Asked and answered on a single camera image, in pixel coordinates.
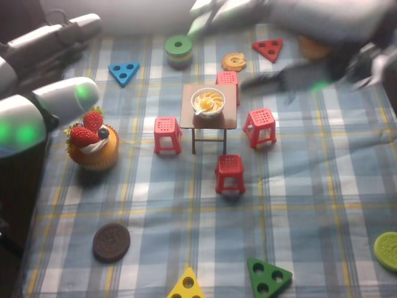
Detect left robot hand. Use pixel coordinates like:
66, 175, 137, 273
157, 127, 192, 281
0, 13, 102, 83

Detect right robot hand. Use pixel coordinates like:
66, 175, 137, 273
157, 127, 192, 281
241, 58, 353, 94

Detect white bowl with fruit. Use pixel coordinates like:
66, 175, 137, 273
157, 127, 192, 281
190, 88, 226, 120

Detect red stool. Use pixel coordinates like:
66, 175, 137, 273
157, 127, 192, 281
215, 154, 246, 196
215, 71, 241, 107
153, 116, 183, 155
243, 107, 277, 149

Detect red stool back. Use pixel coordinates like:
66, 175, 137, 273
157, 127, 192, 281
215, 71, 241, 107

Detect small brown toy table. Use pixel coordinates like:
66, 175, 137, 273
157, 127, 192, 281
179, 84, 238, 155

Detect red stool front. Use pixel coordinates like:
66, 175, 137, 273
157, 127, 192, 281
215, 154, 246, 196

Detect orange fruit toy cupcake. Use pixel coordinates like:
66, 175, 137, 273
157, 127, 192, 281
297, 35, 334, 61

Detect red triangle block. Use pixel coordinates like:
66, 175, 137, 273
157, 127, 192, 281
251, 38, 284, 64

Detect tan swirl toy cookie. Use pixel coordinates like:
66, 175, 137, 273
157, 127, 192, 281
221, 52, 248, 73

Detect blue triangle block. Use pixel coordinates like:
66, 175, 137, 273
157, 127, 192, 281
107, 61, 141, 88

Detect strawberry toy cupcake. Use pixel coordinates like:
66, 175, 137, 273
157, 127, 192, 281
64, 106, 120, 172

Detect blue plaid tablecloth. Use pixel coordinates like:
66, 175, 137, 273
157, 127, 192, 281
18, 23, 397, 298

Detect green sandwich toy cookie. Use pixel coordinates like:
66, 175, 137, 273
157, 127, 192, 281
373, 232, 397, 274

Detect green triangle block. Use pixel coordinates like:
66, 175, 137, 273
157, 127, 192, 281
246, 256, 293, 298

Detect chocolate sandwich toy cookie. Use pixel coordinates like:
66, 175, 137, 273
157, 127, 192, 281
92, 222, 132, 262

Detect yellow triangle block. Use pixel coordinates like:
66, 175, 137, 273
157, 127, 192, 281
166, 267, 205, 298

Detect blue wooden ring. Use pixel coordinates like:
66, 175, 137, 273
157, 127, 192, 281
166, 58, 194, 71

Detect green wooden ring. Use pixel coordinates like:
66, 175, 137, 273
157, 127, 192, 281
164, 35, 194, 58

